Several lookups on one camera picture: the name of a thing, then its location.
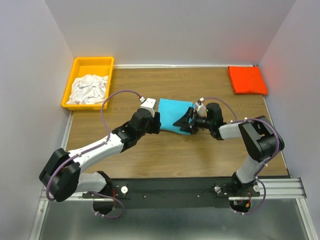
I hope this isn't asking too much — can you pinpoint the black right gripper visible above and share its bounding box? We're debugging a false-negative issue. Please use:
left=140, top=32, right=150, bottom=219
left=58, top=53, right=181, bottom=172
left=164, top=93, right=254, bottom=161
left=173, top=105, right=213, bottom=134

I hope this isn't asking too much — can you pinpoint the cyan blue t-shirt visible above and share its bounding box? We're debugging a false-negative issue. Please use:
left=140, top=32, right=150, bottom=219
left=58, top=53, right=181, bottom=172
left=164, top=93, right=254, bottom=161
left=158, top=98, right=195, bottom=136

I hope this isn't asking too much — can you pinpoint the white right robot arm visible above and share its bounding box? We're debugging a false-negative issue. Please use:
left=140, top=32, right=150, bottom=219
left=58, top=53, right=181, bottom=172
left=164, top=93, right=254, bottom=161
left=173, top=102, right=285, bottom=196

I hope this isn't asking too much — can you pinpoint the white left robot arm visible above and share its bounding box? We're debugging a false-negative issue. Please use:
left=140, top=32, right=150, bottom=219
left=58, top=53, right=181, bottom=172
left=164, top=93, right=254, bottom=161
left=39, top=108, right=161, bottom=202

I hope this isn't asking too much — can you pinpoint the folded orange t-shirt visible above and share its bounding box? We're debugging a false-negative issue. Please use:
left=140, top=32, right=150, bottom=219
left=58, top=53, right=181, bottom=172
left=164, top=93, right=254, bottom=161
left=227, top=66, right=268, bottom=95

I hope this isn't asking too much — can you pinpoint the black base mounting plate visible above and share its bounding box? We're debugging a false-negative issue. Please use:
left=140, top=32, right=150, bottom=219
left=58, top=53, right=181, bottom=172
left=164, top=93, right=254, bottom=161
left=83, top=177, right=260, bottom=212

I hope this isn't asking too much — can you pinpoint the crumpled white t-shirt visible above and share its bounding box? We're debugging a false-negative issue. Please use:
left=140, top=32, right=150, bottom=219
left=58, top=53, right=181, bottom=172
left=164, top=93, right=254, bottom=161
left=66, top=74, right=109, bottom=105

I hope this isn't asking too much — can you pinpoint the yellow plastic bin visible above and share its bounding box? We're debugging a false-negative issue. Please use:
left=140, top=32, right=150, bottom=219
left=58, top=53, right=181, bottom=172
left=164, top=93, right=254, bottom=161
left=61, top=56, right=114, bottom=111

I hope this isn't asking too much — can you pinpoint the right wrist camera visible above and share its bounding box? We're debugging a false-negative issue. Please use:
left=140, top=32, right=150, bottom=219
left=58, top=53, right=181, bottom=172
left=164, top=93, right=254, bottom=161
left=195, top=100, right=207, bottom=116

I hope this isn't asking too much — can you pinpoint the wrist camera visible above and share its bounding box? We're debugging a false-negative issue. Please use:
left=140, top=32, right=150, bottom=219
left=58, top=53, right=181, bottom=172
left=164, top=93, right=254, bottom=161
left=195, top=100, right=207, bottom=116
left=139, top=96, right=157, bottom=117

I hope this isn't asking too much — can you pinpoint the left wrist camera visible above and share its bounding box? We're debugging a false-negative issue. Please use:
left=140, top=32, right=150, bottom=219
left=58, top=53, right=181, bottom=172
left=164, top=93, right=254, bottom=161
left=139, top=96, right=157, bottom=117

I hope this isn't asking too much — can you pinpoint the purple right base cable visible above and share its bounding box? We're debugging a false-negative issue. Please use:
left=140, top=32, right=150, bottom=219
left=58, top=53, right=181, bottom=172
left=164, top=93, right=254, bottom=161
left=233, top=176, right=267, bottom=216

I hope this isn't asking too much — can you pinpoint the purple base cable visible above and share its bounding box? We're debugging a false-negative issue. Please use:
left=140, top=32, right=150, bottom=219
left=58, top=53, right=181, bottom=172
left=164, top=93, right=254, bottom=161
left=233, top=176, right=267, bottom=216
left=87, top=191, right=126, bottom=220

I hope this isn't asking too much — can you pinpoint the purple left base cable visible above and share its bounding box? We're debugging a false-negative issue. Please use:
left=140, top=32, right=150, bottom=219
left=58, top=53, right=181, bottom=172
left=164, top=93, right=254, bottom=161
left=87, top=191, right=126, bottom=220

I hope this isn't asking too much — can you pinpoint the aluminium extrusion rail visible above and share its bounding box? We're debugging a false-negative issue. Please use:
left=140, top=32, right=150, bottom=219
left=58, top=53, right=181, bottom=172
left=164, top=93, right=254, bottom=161
left=39, top=177, right=308, bottom=201

